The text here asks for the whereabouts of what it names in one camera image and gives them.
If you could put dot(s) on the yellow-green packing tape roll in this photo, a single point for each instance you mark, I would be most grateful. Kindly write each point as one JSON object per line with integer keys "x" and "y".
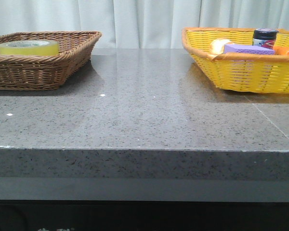
{"x": 30, "y": 47}

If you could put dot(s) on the white curtain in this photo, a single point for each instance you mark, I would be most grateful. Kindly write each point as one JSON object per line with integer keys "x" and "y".
{"x": 134, "y": 24}

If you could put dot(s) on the bread roll croissant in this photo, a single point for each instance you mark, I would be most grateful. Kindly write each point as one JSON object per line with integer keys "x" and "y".
{"x": 217, "y": 45}

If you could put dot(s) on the purple foam block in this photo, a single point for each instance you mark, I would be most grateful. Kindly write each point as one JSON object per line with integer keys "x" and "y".
{"x": 249, "y": 49}

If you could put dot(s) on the yellow woven plastic basket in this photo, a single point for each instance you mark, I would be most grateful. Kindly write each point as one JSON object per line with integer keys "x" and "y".
{"x": 236, "y": 71}

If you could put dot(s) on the brown wicker basket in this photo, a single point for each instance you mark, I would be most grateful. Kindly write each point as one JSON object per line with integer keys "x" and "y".
{"x": 19, "y": 72}

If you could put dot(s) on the black lidded jar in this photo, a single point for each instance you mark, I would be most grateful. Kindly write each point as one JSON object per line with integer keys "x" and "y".
{"x": 264, "y": 37}

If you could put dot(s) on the orange carrot toy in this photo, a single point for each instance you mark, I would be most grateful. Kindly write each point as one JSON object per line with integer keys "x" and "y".
{"x": 280, "y": 50}

